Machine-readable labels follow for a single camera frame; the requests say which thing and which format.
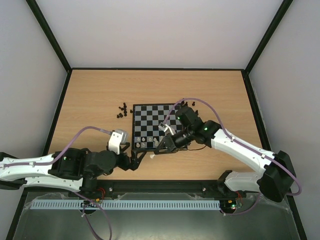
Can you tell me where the black knight left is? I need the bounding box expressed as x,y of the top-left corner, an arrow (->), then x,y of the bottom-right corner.
116,113 -> 124,118

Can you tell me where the black enclosure frame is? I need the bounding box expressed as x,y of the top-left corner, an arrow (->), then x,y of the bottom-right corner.
4,0 -> 308,240

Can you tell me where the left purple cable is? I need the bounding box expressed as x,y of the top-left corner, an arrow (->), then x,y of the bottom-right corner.
0,126 -> 113,240

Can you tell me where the white slotted cable duct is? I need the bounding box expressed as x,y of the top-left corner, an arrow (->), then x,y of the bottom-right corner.
30,199 -> 221,211

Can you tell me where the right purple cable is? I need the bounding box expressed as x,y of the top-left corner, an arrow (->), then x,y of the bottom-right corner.
158,97 -> 303,217

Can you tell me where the black and silver chessboard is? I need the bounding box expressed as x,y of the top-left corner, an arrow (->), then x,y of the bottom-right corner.
131,103 -> 182,151

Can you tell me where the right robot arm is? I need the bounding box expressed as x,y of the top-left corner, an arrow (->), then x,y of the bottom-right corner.
154,106 -> 295,203

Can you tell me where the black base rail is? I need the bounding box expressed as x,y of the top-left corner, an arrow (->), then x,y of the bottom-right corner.
97,180 -> 222,193

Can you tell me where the purple cable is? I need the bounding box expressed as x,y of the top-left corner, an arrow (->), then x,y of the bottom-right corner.
158,97 -> 303,217
0,126 -> 113,240

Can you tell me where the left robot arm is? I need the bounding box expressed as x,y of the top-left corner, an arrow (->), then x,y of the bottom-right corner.
0,142 -> 146,198

